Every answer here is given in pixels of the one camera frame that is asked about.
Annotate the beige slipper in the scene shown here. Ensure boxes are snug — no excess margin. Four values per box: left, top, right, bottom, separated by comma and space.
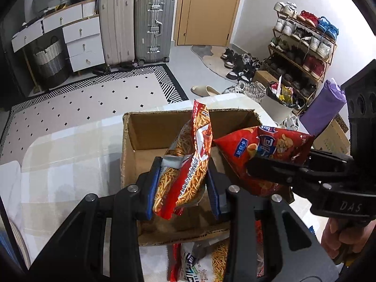
191, 85, 220, 98

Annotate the purple rolled yoga mat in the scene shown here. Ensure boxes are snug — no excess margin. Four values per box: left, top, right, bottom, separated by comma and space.
300, 78, 347, 136

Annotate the wooden door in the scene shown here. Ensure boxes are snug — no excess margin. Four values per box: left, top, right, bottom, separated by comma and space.
173, 0, 240, 47

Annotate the white drawer desk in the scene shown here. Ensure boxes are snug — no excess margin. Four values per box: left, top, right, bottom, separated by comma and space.
12, 0, 105, 72

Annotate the grey door mat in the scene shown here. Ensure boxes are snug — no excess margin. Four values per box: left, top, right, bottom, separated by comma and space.
191, 45, 237, 81

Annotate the silver aluminium suitcase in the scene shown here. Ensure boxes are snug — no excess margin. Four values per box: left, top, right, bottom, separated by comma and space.
134, 0, 175, 66

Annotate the trash bin with bag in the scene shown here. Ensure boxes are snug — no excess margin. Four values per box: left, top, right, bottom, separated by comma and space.
261, 76, 298, 125

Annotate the beige hard suitcase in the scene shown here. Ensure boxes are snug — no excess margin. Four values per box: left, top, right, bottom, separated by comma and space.
99, 0, 135, 66

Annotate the person's right hand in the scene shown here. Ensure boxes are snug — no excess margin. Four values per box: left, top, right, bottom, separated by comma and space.
321, 218, 375, 259

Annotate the red potato chip bag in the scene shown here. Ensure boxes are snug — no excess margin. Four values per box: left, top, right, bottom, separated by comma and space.
214, 125, 314, 197

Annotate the brown SF cardboard box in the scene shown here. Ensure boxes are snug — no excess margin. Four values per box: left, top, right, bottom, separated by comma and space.
121, 108, 275, 246

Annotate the red noodle stick snack bag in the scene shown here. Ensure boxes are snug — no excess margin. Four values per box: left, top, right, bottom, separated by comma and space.
152, 101, 213, 220

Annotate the wooden shoe rack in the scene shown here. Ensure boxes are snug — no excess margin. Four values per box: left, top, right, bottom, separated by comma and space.
263, 2, 339, 116

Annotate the snack bag under box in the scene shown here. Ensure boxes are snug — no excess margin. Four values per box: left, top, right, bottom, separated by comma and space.
168, 219, 265, 282

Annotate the cardboard cat box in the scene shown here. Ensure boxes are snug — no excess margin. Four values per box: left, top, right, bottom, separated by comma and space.
313, 114, 351, 155

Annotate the woven laundry basket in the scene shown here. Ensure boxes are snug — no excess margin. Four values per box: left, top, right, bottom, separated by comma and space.
33, 36, 70, 89

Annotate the patterned floor rug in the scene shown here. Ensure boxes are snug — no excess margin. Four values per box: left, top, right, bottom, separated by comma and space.
1, 64, 187, 164

